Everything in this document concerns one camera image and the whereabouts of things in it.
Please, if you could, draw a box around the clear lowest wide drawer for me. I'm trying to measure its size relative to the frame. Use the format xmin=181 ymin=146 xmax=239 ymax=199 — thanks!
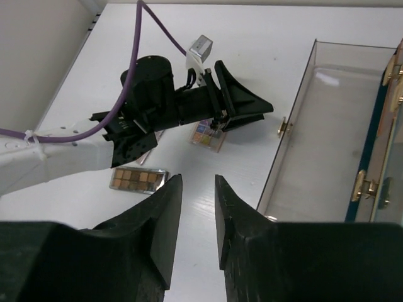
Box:
xmin=257 ymin=41 xmax=396 ymax=221

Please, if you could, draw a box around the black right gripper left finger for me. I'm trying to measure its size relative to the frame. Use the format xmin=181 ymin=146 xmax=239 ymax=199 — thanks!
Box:
xmin=1 ymin=174 xmax=183 ymax=301

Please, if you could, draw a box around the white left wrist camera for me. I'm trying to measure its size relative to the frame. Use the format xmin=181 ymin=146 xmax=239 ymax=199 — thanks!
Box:
xmin=186 ymin=35 xmax=213 ymax=87

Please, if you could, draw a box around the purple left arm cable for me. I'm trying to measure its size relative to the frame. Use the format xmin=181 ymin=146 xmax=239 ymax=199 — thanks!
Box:
xmin=0 ymin=0 xmax=190 ymax=145

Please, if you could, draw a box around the long eyeshadow palette horizontal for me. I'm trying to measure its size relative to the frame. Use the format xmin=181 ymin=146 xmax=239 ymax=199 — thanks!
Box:
xmin=110 ymin=167 xmax=169 ymax=194

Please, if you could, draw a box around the colourful small eyeshadow palette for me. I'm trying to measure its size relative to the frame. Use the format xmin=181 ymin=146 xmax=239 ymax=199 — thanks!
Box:
xmin=189 ymin=120 xmax=226 ymax=152

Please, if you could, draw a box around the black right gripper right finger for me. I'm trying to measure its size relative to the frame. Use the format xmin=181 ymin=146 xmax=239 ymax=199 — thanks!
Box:
xmin=215 ymin=175 xmax=402 ymax=301

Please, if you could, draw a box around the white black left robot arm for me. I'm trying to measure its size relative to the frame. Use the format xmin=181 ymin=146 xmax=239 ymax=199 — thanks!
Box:
xmin=1 ymin=55 xmax=274 ymax=194

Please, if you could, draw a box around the teal yellow drawer cabinet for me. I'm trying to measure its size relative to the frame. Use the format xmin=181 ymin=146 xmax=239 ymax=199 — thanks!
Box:
xmin=345 ymin=43 xmax=402 ymax=225

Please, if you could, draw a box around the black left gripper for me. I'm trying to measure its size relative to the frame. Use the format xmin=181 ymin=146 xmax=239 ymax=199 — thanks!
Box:
xmin=176 ymin=60 xmax=273 ymax=132

